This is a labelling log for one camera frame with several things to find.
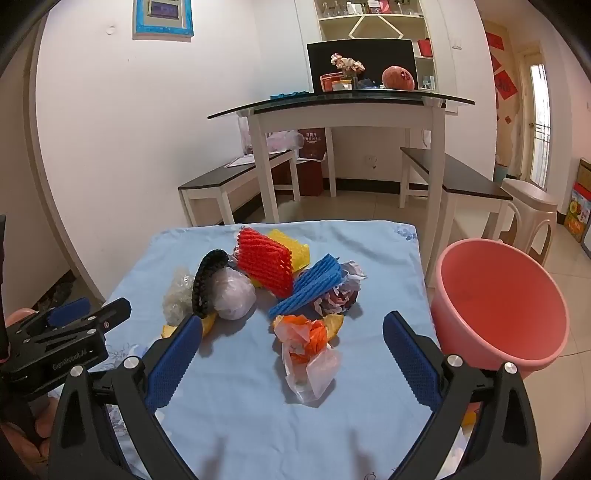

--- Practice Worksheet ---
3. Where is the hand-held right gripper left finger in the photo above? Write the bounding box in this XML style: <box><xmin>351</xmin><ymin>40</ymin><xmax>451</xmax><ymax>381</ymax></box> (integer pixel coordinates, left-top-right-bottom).
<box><xmin>48</xmin><ymin>314</ymin><xmax>204</xmax><ymax>480</ymax></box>

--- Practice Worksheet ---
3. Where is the orange plastic bag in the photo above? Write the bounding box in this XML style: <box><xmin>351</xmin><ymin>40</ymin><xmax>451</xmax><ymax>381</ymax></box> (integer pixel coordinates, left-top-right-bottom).
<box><xmin>270</xmin><ymin>314</ymin><xmax>333</xmax><ymax>365</ymax></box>

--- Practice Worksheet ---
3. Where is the white plastic bag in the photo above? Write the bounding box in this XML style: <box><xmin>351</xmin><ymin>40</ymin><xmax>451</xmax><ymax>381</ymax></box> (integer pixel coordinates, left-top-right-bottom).
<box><xmin>265</xmin><ymin>130</ymin><xmax>303</xmax><ymax>153</ymax></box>
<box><xmin>210</xmin><ymin>267</ymin><xmax>257</xmax><ymax>321</ymax></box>

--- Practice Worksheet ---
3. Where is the red foam fruit net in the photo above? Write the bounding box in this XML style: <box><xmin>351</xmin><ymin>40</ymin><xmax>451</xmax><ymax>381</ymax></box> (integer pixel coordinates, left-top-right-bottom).
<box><xmin>236</xmin><ymin>226</ymin><xmax>296</xmax><ymax>298</ymax></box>

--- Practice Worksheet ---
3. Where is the beige plastic stool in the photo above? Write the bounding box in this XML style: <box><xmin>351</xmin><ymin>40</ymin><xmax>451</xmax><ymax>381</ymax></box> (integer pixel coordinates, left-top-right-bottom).
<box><xmin>496</xmin><ymin>178</ymin><xmax>559</xmax><ymax>266</ymax></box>

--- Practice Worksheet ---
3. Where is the clear plastic wrap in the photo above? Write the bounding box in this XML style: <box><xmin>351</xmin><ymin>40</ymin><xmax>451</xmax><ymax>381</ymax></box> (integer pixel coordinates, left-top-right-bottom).
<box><xmin>281</xmin><ymin>346</ymin><xmax>341</xmax><ymax>408</ymax></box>

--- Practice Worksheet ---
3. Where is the white shelf cabinet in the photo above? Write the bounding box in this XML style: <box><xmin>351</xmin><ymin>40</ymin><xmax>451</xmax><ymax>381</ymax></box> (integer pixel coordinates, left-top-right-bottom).
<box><xmin>315</xmin><ymin>0</ymin><xmax>437</xmax><ymax>90</ymax></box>

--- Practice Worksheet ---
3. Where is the colourful fruit carton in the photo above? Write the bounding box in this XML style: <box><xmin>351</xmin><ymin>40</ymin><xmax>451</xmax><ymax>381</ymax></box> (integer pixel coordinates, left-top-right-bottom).
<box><xmin>564</xmin><ymin>182</ymin><xmax>591</xmax><ymax>243</ymax></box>

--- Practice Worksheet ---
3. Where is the white glass-top dining table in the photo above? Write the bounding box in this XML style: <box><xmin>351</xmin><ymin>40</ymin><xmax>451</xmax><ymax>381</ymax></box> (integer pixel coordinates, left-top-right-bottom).
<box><xmin>207</xmin><ymin>88</ymin><xmax>475</xmax><ymax>278</ymax></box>

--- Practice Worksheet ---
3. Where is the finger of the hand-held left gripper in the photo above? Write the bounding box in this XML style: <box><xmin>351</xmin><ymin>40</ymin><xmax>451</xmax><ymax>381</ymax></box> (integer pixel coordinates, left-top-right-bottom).
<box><xmin>28</xmin><ymin>298</ymin><xmax>132</xmax><ymax>344</ymax></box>
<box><xmin>7</xmin><ymin>296</ymin><xmax>93</xmax><ymax>337</ymax></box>

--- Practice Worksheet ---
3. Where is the clear plastic bag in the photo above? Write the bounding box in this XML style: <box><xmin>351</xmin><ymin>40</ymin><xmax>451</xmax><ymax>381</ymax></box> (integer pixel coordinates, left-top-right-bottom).
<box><xmin>163</xmin><ymin>266</ymin><xmax>197</xmax><ymax>326</ymax></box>

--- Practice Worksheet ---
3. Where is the large printed wrapper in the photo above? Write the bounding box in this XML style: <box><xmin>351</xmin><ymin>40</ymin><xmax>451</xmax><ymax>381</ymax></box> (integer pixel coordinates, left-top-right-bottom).
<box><xmin>314</xmin><ymin>260</ymin><xmax>368</xmax><ymax>319</ymax></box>

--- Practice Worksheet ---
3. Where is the dark-top white bench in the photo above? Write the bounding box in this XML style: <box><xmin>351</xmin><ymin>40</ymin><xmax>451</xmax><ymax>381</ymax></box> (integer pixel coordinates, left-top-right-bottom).
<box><xmin>399</xmin><ymin>147</ymin><xmax>513</xmax><ymax>241</ymax></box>
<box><xmin>178</xmin><ymin>148</ymin><xmax>301</xmax><ymax>227</ymax></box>

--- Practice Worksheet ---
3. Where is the dried flower bouquet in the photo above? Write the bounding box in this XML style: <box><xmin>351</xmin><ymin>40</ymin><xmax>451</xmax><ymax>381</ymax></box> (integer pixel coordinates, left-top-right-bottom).
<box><xmin>330</xmin><ymin>53</ymin><xmax>365</xmax><ymax>77</ymax></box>

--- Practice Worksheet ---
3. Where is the blue knitted cloth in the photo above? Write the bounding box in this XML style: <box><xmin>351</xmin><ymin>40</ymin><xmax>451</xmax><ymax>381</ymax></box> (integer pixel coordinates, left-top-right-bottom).
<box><xmin>269</xmin><ymin>255</ymin><xmax>348</xmax><ymax>318</ymax></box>

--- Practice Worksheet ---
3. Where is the dark red paper bag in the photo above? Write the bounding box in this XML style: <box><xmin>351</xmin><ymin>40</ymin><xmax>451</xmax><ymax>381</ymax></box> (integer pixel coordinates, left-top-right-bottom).
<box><xmin>297</xmin><ymin>128</ymin><xmax>327</xmax><ymax>197</ymax></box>

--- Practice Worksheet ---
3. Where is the black foam fruit net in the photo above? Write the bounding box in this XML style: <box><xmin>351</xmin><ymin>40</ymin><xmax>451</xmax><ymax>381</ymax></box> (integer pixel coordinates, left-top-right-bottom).
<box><xmin>191</xmin><ymin>249</ymin><xmax>230</xmax><ymax>318</ymax></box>

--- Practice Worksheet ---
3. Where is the orange pomelo fruit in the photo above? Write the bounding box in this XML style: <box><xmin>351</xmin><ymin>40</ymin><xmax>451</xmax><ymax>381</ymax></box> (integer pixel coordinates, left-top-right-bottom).
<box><xmin>381</xmin><ymin>65</ymin><xmax>415</xmax><ymax>90</ymax></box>

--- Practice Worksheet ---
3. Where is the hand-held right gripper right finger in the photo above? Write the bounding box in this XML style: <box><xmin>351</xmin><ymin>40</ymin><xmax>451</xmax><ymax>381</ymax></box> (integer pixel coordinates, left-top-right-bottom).
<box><xmin>382</xmin><ymin>310</ymin><xmax>543</xmax><ymax>480</ymax></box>

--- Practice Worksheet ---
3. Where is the light blue floral cloth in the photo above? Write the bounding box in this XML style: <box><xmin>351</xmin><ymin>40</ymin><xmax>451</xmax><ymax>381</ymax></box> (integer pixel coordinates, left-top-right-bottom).
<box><xmin>44</xmin><ymin>220</ymin><xmax>467</xmax><ymax>480</ymax></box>

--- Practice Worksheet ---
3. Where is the yellow knitted cloth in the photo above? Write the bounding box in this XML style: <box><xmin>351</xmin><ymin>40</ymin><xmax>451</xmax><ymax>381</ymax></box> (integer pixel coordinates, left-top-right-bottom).
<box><xmin>267</xmin><ymin>227</ymin><xmax>311</xmax><ymax>273</ymax></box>

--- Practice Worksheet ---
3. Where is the white glass door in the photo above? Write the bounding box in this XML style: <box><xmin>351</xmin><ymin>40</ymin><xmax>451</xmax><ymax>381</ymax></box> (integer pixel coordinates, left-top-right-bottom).
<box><xmin>519</xmin><ymin>41</ymin><xmax>555</xmax><ymax>190</ymax></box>

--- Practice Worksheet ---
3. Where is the person's left hand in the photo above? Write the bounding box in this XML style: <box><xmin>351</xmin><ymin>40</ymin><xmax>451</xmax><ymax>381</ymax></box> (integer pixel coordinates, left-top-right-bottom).
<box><xmin>28</xmin><ymin>396</ymin><xmax>61</xmax><ymax>464</ymax></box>

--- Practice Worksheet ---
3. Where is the pink plastic basin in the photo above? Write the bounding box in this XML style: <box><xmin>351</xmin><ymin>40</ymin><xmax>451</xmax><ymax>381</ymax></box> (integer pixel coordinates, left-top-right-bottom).
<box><xmin>429</xmin><ymin>239</ymin><xmax>570</xmax><ymax>380</ymax></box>

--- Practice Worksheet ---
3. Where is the blue framed wall picture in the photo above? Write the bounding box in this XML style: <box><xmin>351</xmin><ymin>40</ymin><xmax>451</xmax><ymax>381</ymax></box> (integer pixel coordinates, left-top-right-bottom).
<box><xmin>134</xmin><ymin>0</ymin><xmax>193</xmax><ymax>40</ymax></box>

